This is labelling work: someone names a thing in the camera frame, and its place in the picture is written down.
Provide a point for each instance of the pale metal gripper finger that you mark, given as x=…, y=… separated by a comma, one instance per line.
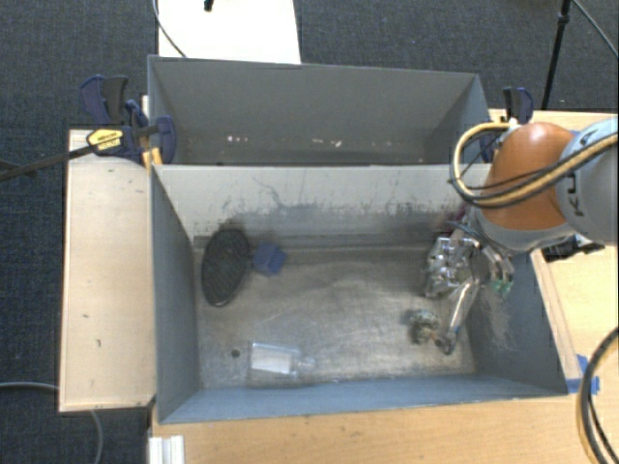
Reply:
x=453, y=314
x=468, y=302

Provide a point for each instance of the grey-green toy animal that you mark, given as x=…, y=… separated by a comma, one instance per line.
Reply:
x=423, y=326

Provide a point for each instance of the grey metal bin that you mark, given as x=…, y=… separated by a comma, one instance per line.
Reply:
x=338, y=307

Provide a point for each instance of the small blue crumpled object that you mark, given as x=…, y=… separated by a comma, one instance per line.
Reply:
x=269, y=259

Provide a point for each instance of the clear plastic bottle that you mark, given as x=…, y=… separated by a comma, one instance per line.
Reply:
x=273, y=359

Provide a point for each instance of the black oval mesh object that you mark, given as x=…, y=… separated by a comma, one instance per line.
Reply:
x=225, y=266

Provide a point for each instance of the pale wood board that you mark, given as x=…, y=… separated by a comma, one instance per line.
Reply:
x=109, y=283

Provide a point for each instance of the black cylinder on white bracket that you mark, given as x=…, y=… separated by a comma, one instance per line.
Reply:
x=561, y=253

